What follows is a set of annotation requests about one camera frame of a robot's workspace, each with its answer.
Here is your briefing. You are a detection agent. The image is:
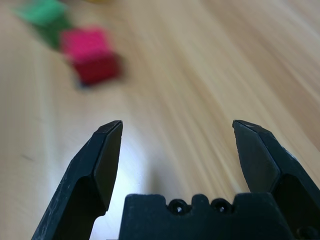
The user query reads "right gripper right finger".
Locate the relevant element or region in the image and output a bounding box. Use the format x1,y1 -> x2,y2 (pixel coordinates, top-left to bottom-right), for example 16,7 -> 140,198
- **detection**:
232,119 -> 320,240

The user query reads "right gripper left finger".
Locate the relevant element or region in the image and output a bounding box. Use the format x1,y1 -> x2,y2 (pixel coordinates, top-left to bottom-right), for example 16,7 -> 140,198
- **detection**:
31,119 -> 124,240

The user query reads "red wooden block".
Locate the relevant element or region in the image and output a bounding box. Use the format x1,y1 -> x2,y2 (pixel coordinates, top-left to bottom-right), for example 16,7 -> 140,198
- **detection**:
59,26 -> 124,87

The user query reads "green wooden block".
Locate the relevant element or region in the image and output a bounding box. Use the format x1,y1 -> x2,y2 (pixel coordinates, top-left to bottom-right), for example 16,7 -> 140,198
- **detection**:
11,0 -> 73,50

